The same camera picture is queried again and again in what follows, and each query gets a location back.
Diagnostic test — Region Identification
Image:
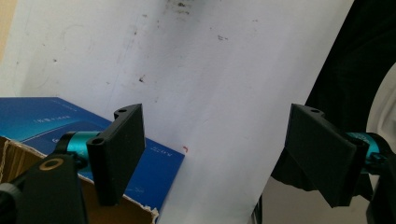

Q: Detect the brown cardboard box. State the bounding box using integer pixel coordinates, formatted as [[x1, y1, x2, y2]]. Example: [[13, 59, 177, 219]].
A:
[[0, 135, 160, 224]]

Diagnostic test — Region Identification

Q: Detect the blue flat box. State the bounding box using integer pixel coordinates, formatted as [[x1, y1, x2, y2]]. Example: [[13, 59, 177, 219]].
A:
[[0, 96, 186, 213]]

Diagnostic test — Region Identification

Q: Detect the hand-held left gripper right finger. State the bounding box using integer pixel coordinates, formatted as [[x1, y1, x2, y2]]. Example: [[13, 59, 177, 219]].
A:
[[284, 103, 389, 208]]

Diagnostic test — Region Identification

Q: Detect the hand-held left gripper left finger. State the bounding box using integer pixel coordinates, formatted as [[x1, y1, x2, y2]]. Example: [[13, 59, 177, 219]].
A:
[[55, 103, 147, 207]]

